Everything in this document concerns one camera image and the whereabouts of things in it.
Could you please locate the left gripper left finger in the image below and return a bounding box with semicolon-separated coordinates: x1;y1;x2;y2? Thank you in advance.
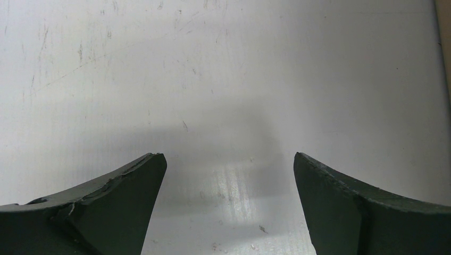
1;154;167;254

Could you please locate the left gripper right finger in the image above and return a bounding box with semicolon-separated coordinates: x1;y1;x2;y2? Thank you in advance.
294;152;450;254

